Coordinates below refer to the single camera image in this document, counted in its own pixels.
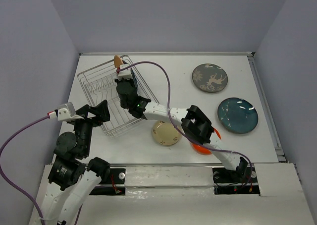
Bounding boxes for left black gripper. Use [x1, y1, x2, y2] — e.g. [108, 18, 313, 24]
[73, 98, 111, 156]

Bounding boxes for woven bamboo round plate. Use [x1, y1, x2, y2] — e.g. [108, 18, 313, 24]
[113, 55, 124, 69]

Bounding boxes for dark blue leaf-shaped plate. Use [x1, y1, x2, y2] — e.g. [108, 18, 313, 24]
[131, 70, 138, 89]

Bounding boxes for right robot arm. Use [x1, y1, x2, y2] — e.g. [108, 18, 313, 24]
[115, 78, 251, 181]

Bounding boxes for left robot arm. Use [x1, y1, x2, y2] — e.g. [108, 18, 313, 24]
[33, 100, 110, 225]

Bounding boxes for cream floral round plate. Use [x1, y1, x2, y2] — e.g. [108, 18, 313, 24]
[152, 121, 182, 146]

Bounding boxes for grey deer pattern plate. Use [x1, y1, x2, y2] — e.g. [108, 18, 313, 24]
[192, 63, 228, 93]

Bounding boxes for orange round plate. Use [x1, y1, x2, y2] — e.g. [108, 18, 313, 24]
[191, 128, 221, 155]

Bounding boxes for teal round ceramic plate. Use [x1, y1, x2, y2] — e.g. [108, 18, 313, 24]
[216, 97, 259, 134]

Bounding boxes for wire dish rack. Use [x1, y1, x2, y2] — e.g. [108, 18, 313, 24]
[77, 55, 160, 138]

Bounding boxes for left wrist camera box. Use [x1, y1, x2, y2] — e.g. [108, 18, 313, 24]
[55, 102, 76, 121]

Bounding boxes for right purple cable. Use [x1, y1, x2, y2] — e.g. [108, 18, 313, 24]
[116, 60, 254, 192]

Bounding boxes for purple cable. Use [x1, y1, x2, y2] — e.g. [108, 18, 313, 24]
[0, 112, 82, 225]
[116, 60, 254, 192]

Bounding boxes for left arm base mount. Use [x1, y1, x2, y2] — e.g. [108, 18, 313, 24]
[90, 168, 126, 196]

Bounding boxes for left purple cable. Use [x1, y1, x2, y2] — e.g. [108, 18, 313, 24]
[0, 112, 82, 225]

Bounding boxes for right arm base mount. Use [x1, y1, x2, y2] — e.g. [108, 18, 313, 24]
[212, 167, 260, 195]

